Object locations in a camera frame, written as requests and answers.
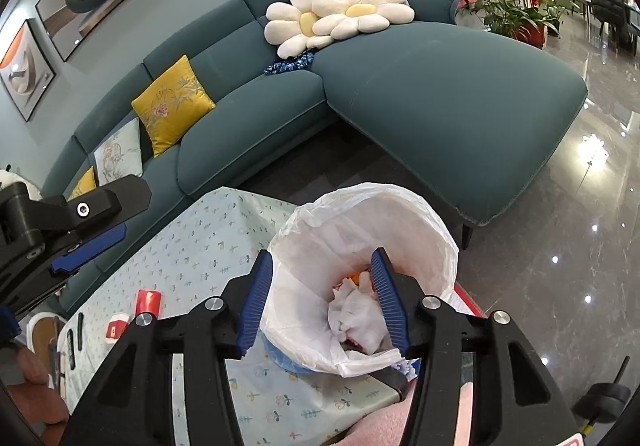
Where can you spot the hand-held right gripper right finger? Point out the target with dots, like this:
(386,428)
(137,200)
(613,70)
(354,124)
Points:
(390,306)

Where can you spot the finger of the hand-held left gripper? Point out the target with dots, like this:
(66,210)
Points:
(100,206)
(87,251)

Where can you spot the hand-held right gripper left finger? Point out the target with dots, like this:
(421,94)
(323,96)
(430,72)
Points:
(255,306)

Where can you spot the white tissue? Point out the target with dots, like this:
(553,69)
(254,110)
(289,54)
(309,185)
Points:
(360,316)

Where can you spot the orange plastic bag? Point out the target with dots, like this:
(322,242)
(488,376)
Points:
(353,278)

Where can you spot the bin with white liner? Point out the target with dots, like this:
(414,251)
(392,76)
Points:
(310,246)

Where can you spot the person's left hand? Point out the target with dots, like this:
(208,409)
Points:
(35,371)

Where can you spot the yellow embroidered cushion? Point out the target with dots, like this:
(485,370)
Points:
(84,186)
(172,105)

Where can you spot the white panda plush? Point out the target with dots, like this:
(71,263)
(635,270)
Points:
(31,192)

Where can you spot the pale blue embroidered cushion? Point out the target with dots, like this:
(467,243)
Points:
(120,153)

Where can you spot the pale blue floral tablecloth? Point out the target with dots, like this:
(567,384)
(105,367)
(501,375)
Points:
(210,246)

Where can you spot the small red paper cup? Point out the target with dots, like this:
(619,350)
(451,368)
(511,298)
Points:
(117,324)

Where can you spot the black remote control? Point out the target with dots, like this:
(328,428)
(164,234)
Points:
(80,331)
(71,351)

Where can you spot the red can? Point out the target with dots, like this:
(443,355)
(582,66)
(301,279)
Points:
(150,303)

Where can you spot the teal corner sofa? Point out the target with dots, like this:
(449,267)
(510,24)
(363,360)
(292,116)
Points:
(425,90)

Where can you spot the black round weight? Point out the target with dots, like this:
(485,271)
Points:
(602,401)

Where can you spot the blue patterned cloth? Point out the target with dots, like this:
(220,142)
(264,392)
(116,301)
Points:
(290,63)

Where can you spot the white daisy cushion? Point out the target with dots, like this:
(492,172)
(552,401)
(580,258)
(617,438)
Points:
(285,23)
(370,10)

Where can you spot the green potted plant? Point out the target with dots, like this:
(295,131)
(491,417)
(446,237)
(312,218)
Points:
(510,13)

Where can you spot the dark dining chair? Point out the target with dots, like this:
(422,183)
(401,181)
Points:
(612,13)

